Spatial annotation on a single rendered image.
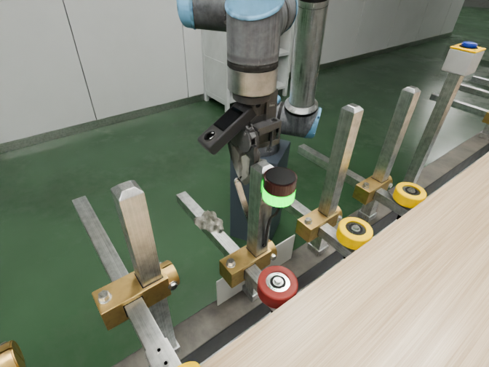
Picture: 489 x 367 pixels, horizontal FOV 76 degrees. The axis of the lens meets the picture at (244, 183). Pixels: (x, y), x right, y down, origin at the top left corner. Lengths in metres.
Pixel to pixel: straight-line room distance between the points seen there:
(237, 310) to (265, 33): 0.63
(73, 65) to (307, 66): 2.27
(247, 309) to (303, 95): 0.89
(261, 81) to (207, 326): 0.58
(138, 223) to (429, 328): 0.53
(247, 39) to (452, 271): 0.62
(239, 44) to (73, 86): 2.73
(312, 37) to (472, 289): 0.91
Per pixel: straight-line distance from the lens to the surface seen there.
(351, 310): 0.65
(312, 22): 1.24
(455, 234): 0.90
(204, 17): 0.69
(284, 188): 0.54
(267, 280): 0.65
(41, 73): 3.13
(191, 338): 0.82
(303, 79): 1.34
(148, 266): 0.55
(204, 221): 0.81
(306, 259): 0.97
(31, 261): 2.15
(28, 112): 3.21
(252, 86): 0.55
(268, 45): 0.54
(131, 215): 0.46
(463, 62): 1.14
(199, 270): 1.81
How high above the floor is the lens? 1.43
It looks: 37 degrees down
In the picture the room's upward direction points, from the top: 2 degrees clockwise
